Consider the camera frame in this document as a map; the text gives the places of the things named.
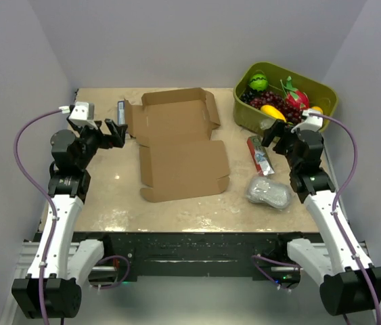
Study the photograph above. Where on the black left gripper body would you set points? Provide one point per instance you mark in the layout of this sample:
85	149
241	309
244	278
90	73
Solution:
91	145

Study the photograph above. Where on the yellow toy banana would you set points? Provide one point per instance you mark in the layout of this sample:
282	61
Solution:
273	112

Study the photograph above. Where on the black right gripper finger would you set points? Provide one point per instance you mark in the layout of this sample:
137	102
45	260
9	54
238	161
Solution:
293	126
276	130

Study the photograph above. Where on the purple toothpaste box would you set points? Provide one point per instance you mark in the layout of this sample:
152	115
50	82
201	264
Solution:
124	116

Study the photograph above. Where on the green plastic basket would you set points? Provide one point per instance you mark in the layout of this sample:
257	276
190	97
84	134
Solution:
254	120

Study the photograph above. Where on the dark purple toy grapes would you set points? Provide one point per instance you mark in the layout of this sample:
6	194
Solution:
248	96

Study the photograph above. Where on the black base frame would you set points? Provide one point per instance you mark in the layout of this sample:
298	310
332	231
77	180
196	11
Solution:
190	254

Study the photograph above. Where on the brown cardboard box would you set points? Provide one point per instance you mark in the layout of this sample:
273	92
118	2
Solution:
178	158

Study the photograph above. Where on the silver foil pouch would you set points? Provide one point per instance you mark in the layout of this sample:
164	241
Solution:
262	190

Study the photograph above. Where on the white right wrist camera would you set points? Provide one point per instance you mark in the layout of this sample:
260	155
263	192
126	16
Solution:
311	120

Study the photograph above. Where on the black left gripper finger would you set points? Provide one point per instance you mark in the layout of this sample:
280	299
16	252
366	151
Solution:
117	135
87	126

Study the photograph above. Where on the red toothpaste box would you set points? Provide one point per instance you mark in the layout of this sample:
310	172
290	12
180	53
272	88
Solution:
259	156

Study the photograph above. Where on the green toy watermelon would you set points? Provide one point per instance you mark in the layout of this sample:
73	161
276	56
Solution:
258	82

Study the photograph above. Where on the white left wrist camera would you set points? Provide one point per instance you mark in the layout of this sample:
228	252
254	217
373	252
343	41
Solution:
79	111

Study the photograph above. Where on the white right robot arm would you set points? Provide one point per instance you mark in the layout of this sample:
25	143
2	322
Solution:
347	279

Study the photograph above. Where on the pink toy dragon fruit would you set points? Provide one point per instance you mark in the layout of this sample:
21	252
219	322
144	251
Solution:
294	96

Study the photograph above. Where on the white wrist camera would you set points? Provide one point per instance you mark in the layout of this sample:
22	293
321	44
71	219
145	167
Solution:
79	111
311	120

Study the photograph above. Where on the yellow toy mango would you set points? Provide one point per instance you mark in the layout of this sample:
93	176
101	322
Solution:
317	109

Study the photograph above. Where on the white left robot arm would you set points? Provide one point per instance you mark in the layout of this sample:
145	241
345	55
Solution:
52	286

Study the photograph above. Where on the red toy grapes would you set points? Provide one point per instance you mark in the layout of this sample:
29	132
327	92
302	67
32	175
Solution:
292	115

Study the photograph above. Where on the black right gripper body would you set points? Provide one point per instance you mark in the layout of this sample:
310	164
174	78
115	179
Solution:
285	143

